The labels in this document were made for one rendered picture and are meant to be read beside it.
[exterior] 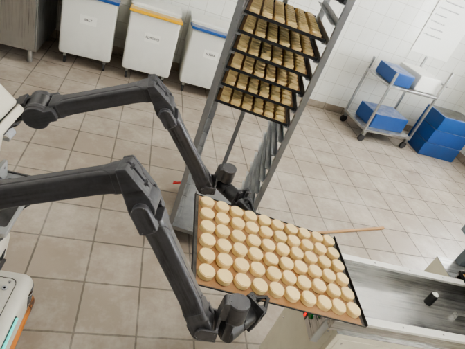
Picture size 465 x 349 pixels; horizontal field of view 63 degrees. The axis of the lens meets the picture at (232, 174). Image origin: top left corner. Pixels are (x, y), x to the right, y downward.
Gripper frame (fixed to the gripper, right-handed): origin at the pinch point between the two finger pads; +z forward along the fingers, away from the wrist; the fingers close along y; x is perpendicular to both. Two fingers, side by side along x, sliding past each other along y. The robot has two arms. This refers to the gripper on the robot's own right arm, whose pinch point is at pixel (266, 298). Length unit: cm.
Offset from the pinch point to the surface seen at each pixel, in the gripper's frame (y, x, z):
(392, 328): -2.5, -33.3, 36.5
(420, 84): 15, 80, 439
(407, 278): -4, -29, 72
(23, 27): -74, 342, 94
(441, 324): -6, -48, 66
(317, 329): -16.9, -16.3, 25.6
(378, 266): -2, -18, 61
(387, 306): -8, -29, 53
